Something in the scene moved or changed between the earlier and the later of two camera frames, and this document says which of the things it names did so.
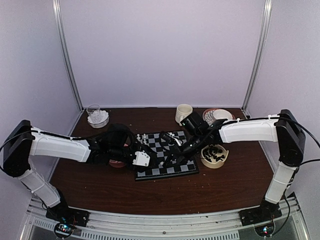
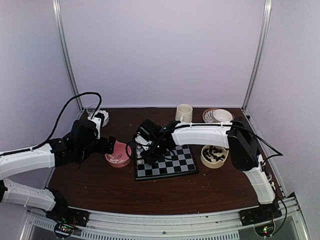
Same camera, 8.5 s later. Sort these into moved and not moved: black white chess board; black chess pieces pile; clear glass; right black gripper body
Moved: right black gripper body
Not moved: black white chess board; black chess pieces pile; clear glass
